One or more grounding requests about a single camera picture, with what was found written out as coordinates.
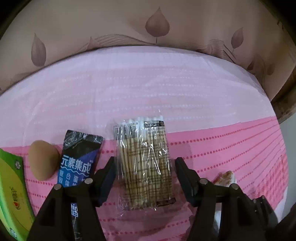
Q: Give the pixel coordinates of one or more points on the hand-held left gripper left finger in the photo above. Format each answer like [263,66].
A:
[107,185]

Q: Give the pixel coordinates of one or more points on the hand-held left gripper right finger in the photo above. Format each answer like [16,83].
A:
[185,183]

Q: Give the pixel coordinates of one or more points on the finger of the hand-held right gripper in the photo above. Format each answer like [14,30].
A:
[266,213]

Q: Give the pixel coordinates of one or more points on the cotton swab pack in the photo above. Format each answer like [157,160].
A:
[143,162]

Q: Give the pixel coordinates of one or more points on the dark blue packet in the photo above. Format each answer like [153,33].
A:
[76,157]

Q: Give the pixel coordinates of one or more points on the white orange patterned cloth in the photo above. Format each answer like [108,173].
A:
[227,177]

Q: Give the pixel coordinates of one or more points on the beige makeup sponge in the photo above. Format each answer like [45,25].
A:
[42,160]

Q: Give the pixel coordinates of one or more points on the green tissue pack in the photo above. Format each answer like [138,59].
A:
[11,197]

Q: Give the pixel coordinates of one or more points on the pink checked bedsheet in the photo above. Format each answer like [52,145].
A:
[138,81]

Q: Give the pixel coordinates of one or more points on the beige leaf-print curtain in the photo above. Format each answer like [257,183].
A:
[92,23]

